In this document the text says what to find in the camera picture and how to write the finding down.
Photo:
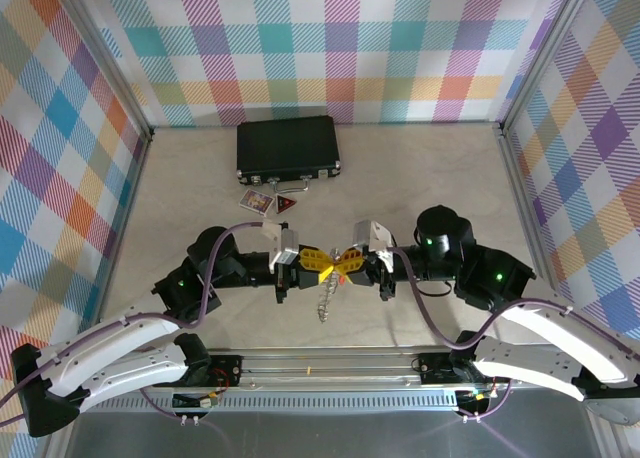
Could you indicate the small picture card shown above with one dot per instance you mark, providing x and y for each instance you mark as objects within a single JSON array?
[{"x": 256, "y": 200}]

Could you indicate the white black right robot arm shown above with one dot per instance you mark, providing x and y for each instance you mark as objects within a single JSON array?
[{"x": 525, "y": 368}]

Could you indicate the perforated metal strip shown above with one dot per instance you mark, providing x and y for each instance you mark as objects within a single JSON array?
[{"x": 325, "y": 403}]

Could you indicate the black red triangular card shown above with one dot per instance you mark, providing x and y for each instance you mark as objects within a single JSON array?
[{"x": 285, "y": 204}]

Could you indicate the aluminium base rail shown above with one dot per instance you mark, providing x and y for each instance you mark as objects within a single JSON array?
[{"x": 350, "y": 365}]

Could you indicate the aluminium side rail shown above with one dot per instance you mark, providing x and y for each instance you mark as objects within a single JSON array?
[
  {"x": 517, "y": 178},
  {"x": 125, "y": 218}
]

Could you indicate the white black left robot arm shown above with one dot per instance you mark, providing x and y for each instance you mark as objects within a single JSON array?
[{"x": 100, "y": 348}]

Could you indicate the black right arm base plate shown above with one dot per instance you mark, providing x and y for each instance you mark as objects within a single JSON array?
[{"x": 435, "y": 368}]

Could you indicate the grey metal panel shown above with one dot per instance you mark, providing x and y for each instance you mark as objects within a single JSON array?
[{"x": 325, "y": 438}]

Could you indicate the small circuit board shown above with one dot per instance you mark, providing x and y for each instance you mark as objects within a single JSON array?
[
  {"x": 207, "y": 403},
  {"x": 475, "y": 394}
]

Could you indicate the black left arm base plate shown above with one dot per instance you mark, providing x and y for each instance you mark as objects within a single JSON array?
[{"x": 225, "y": 368}]

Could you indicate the aluminium frame post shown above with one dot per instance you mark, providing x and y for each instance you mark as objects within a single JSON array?
[
  {"x": 116, "y": 68},
  {"x": 544, "y": 53}
]

